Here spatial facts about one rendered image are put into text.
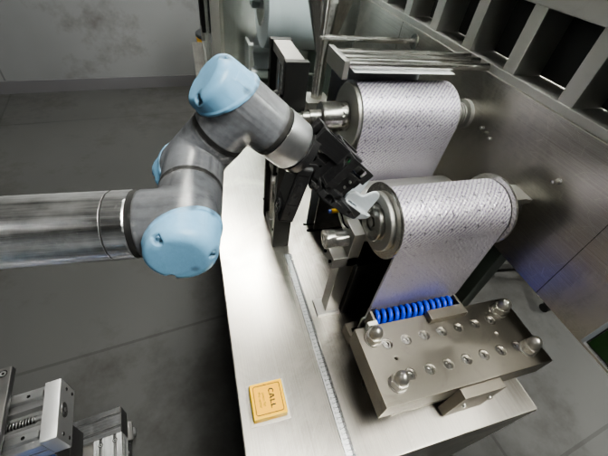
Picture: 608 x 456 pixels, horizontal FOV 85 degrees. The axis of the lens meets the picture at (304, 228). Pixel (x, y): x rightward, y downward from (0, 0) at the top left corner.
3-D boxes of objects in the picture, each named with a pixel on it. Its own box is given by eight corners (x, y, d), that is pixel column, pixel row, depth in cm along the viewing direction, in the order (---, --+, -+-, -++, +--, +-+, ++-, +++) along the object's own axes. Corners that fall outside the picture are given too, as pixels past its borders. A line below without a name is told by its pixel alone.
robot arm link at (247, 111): (182, 88, 42) (223, 34, 38) (248, 136, 49) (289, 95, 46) (180, 121, 37) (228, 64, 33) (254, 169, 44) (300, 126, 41)
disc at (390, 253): (356, 201, 72) (387, 166, 58) (358, 200, 72) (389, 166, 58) (373, 267, 68) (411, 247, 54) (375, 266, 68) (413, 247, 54)
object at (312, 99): (287, 152, 141) (301, -10, 101) (318, 150, 144) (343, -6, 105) (295, 171, 131) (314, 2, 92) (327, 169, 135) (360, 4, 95)
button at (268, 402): (248, 389, 72) (248, 384, 70) (280, 382, 74) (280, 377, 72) (253, 424, 67) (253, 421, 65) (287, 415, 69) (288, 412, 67)
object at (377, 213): (362, 237, 67) (361, 200, 65) (370, 236, 67) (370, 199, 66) (380, 245, 60) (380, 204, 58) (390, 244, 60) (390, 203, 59)
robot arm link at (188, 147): (136, 202, 40) (188, 142, 36) (152, 151, 48) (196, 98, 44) (193, 230, 45) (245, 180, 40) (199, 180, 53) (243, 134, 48)
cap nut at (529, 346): (514, 342, 73) (526, 333, 70) (527, 339, 74) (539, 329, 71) (526, 358, 70) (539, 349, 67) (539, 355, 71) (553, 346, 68)
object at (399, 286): (365, 316, 77) (387, 267, 64) (449, 299, 84) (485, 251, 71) (365, 318, 77) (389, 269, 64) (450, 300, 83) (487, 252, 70)
